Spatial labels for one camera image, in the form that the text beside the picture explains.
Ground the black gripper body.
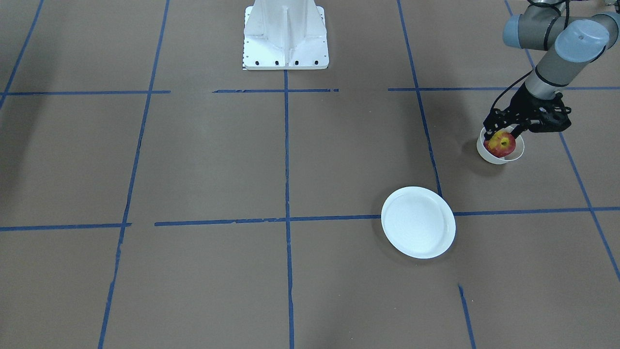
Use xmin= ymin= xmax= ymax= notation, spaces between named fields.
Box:
xmin=483 ymin=85 xmax=572 ymax=133

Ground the red yellow apple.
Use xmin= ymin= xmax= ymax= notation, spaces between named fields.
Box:
xmin=483 ymin=130 xmax=516 ymax=158

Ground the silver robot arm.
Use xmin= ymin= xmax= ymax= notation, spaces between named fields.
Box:
xmin=483 ymin=0 xmax=619 ymax=141

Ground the white bowl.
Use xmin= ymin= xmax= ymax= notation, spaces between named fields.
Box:
xmin=476 ymin=128 xmax=525 ymax=165

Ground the white plate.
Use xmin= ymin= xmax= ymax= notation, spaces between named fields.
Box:
xmin=381 ymin=186 xmax=456 ymax=260

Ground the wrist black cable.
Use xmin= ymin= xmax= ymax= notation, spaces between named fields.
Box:
xmin=489 ymin=70 xmax=533 ymax=117

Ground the white pedestal column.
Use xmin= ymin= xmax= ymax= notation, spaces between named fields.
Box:
xmin=242 ymin=0 xmax=330 ymax=70

